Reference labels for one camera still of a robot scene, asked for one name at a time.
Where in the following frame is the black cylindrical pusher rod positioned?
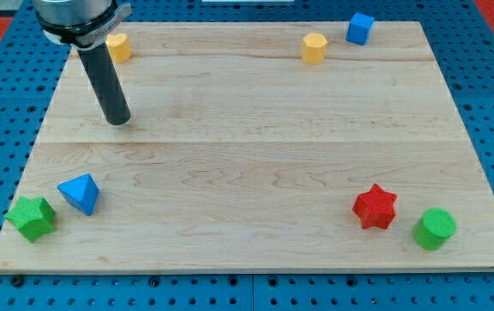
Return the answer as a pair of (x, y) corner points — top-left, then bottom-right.
(78, 43), (130, 125)

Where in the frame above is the red star block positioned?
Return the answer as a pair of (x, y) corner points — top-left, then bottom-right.
(352, 183), (398, 230)

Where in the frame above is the green star block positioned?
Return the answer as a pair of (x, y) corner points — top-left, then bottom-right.
(4, 196), (55, 243)

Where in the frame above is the yellow hexagon block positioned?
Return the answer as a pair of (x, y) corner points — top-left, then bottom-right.
(301, 33), (328, 65)

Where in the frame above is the light wooden board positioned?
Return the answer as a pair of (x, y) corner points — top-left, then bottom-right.
(0, 22), (494, 275)

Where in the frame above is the blue triangle block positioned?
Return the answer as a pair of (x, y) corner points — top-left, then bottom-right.
(57, 174), (99, 216)

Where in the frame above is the yellow heart block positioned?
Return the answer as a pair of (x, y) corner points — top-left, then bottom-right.
(105, 33), (132, 63)

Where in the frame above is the green cylinder block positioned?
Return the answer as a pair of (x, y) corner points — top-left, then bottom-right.
(412, 207), (457, 251)

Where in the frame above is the blue cube block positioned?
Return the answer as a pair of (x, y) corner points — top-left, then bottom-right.
(345, 12), (375, 46)

